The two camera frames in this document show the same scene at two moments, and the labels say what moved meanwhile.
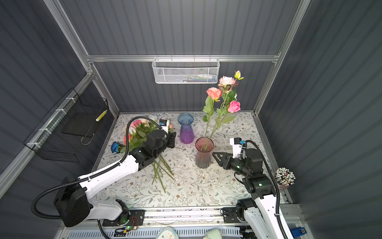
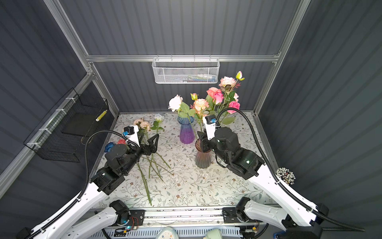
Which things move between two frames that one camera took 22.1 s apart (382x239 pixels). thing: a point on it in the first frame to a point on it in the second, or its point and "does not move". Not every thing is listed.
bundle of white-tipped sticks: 285,177 does not move
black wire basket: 65,132 does not move
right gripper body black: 237,165 to 207,144
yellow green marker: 101,115 does not move
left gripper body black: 167,142 to 135,155
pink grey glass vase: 203,146 does not move
